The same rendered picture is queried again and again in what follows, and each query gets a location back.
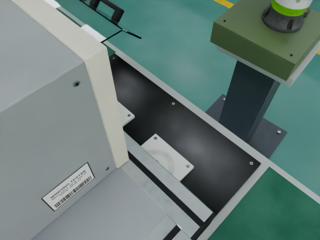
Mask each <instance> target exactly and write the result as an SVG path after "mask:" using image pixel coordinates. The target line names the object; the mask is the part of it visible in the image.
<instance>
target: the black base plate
mask: <svg viewBox="0 0 320 240"><path fill-rule="evenodd" d="M109 60H110V67H111V72H112V76H113V81H114V86H115V91H116V96H117V101H118V102H119V103H120V104H122V105H123V106H124V107H125V108H126V109H127V110H129V111H130V112H131V113H132V114H133V115H134V116H135V118H134V119H132V120H131V121H130V122H128V123H127V124H126V125H125V126H123V130H124V131H125V132H126V133H127V134H128V135H129V136H130V137H131V138H133V139H134V140H135V141H136V142H137V143H138V144H139V145H140V146H141V145H142V144H144V143H145V142H146V141H147V140H148V139H150V138H151V137H152V136H153V135H154V134H157V135H158V136H159V137H160V138H162V139H163V140H164V141H165V142H166V143H167V144H169V145H170V146H171V147H172V148H173V149H174V150H176V152H178V153H179V154H180V155H181V156H182V157H184V158H185V159H186V160H187V161H188V162H189V163H191V164H192V165H193V166H194V168H193V169H192V170H191V171H190V172H189V173H188V174H187V175H186V176H185V177H184V178H183V179H182V180H181V181H180V182H181V183H182V184H183V185H184V186H185V187H186V188H187V189H188V190H189V191H191V192H192V193H193V194H194V195H195V196H196V197H197V198H198V199H199V200H201V201H202V202H203V203H204V204H205V205H206V206H207V207H208V208H209V209H210V210H212V211H213V212H214V213H215V216H214V218H215V217H216V216H217V215H218V214H219V213H220V211H221V210H222V209H223V208H224V207H225V206H226V204H227V203H228V202H229V201H230V200H231V199H232V197H233V196H234V195H235V194H236V193H237V192H238V191H239V189H240V188H241V187H242V186H243V185H244V184H245V182H246V181H247V180H248V179H249V178H250V177H251V175H252V174H253V173H254V172H255V171H256V170H257V168H258V167H259V166H260V165H261V163H260V162H259V161H257V160H256V159H255V158H253V157H252V156H251V155H250V154H248V153H247V152H246V151H244V150H243V149H242V148H240V147H239V146H238V145H236V144H235V143H234V142H232V141H231V140H229V139H228V138H227V137H225V136H224V135H223V134H221V133H220V132H219V131H217V130H216V129H215V128H213V127H212V126H211V125H210V124H208V123H207V122H206V121H204V120H203V119H202V118H200V117H199V116H198V115H196V114H195V113H194V112H192V111H191V110H190V109H188V108H187V107H186V106H184V105H183V104H182V103H180V102H179V101H178V100H176V99H175V98H174V97H172V96H171V95H170V94H168V93H167V92H166V91H164V90H163V89H162V88H160V87H159V86H158V85H156V84H155V83H154V82H152V81H151V80H150V79H148V78H147V77H146V76H144V75H143V74H142V73H140V72H139V71H138V70H136V69H135V68H134V67H132V66H131V65H130V64H128V63H127V62H126V61H124V60H123V59H122V58H120V57H119V56H118V55H116V54H115V53H114V54H112V55H111V56H109ZM214 218H213V219H214Z"/></svg>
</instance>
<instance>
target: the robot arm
mask: <svg viewBox="0 0 320 240"><path fill-rule="evenodd" d="M312 1H313V0H272V1H271V3H270V5H269V6H268V7H267V8H266V9H265V10H264V11H263V14H262V20H263V22H264V24H265V25H266V26H268V27H269V28H270V29H272V30H275V31H277V32H282V33H293V32H296V31H298V30H299V29H300V28H301V27H302V25H303V23H304V19H303V17H306V16H307V15H308V14H309V12H310V10H309V9H308V7H309V6H310V4H311V2H312Z"/></svg>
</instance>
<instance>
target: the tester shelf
mask: <svg viewBox="0 0 320 240"><path fill-rule="evenodd" d="M123 132H124V137H125V141H126V146H127V151H128V156H129V160H128V161H127V162H125V163H124V164H123V165H122V166H121V167H119V168H116V169H114V170H113V171H112V172H111V173H110V174H108V175H107V176H106V177H105V178H104V179H102V180H101V181H100V182H99V183H98V184H97V185H95V186H94V187H93V188H92V189H91V190H89V191H88V192H87V193H86V194H85V195H83V196H82V197H81V198H80V199H79V200H77V201H76V202H75V203H74V204H73V205H71V206H70V207H69V208H68V209H67V210H65V211H64V212H63V213H62V214H61V215H60V216H58V217H57V218H56V219H55V220H54V221H53V222H52V223H50V224H49V225H48V226H47V227H45V228H44V229H43V230H42V231H41V232H40V233H38V234H37V235H36V236H35V237H34V238H32V239H31V240H197V238H198V237H199V236H200V235H201V234H202V233H203V232H204V230H206V228H207V227H208V226H209V225H210V224H211V222H212V220H213V218H214V216H215V213H214V212H213V211H212V210H210V209H209V208H208V207H207V206H206V205H205V204H204V203H203V202H202V201H201V200H199V199H198V198H197V197H196V196H195V195H194V194H193V193H192V192H191V191H189V190H188V189H187V188H186V187H185V186H184V185H183V184H182V183H181V182H180V181H178V180H177V179H176V178H175V177H174V176H173V175H172V174H171V173H170V172H169V171H167V170H166V169H165V168H164V167H163V166H162V165H161V164H160V163H159V162H157V161H156V160H155V159H154V158H153V157H152V156H151V155H150V154H149V153H148V152H146V150H144V148H142V147H141V146H140V145H139V144H138V143H137V142H136V141H135V140H134V139H133V138H131V137H130V136H129V135H128V134H127V133H126V132H125V131H123Z"/></svg>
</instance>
